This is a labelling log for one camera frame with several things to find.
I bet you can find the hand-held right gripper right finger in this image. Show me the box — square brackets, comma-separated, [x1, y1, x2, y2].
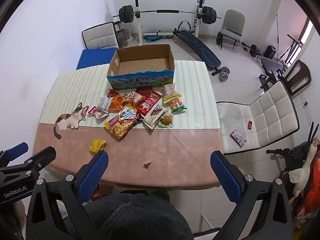
[210, 151, 293, 240]

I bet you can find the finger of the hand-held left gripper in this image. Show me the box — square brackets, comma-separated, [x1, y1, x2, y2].
[0, 142, 29, 161]
[0, 146, 57, 178]

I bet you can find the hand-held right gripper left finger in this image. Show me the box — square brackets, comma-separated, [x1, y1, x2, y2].
[25, 150, 109, 240]

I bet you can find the braised egg packet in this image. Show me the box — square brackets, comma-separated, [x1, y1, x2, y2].
[160, 114, 174, 128]

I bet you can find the printed cardboard box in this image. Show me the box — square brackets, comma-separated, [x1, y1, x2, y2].
[107, 44, 175, 90]

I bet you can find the small yellow packet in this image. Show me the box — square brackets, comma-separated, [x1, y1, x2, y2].
[90, 139, 107, 153]

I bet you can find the pink packet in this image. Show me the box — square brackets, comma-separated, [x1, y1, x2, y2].
[229, 129, 247, 148]

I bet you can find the yellow noodle snack bag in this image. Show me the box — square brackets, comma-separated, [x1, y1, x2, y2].
[104, 107, 141, 140]

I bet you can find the black fleece jacket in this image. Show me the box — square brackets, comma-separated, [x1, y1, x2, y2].
[82, 191, 193, 240]

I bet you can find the red white sausage packet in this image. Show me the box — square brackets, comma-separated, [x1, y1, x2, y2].
[87, 105, 110, 120]

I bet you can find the striped pink cat tablecloth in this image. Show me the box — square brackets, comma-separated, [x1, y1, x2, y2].
[34, 60, 224, 189]

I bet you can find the grey white snack packet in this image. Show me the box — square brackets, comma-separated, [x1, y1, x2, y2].
[96, 97, 114, 112]

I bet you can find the white plush goose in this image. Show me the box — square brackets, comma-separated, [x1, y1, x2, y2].
[288, 139, 320, 197]

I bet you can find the orange snack packet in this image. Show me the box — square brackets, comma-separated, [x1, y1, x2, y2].
[109, 94, 128, 112]

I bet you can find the wafer stick packet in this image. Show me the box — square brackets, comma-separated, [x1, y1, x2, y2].
[143, 105, 169, 130]

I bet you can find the colourful candy bag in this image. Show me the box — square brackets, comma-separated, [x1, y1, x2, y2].
[169, 99, 187, 113]

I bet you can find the owl face snack packet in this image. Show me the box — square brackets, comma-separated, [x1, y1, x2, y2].
[124, 91, 142, 107]

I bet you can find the orange bag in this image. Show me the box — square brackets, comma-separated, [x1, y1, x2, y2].
[297, 150, 320, 217]

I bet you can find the red green-edged snack packet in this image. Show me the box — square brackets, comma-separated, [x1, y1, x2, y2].
[137, 91, 162, 117]

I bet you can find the dark red snack packet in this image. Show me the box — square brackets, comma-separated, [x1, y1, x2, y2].
[136, 87, 153, 97]

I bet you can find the clear bag yellow label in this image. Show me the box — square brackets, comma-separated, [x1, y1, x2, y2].
[162, 83, 182, 104]

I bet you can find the chrome dumbbell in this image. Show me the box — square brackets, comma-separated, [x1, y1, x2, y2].
[218, 66, 230, 82]

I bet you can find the blue mat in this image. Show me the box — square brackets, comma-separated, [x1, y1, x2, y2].
[76, 48, 119, 70]

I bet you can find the dark wooden chair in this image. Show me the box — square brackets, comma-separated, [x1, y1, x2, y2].
[260, 60, 312, 97]

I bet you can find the small barbell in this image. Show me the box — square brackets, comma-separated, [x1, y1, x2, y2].
[216, 32, 262, 57]

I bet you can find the black speaker box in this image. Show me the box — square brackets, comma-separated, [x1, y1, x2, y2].
[264, 45, 277, 60]

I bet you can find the black sit-up bench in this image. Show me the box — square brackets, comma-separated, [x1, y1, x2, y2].
[173, 20, 222, 77]

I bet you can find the clear water jug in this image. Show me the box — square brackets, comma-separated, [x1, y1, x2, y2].
[117, 27, 129, 48]

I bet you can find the black metal stand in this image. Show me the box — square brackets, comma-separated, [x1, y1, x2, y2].
[276, 34, 308, 64]

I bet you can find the grey folding chair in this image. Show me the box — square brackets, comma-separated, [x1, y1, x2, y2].
[217, 9, 245, 50]

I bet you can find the white barbell rack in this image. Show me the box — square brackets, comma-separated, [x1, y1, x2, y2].
[132, 0, 206, 46]

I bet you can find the barbell with black plates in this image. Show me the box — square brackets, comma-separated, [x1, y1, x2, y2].
[112, 5, 222, 25]

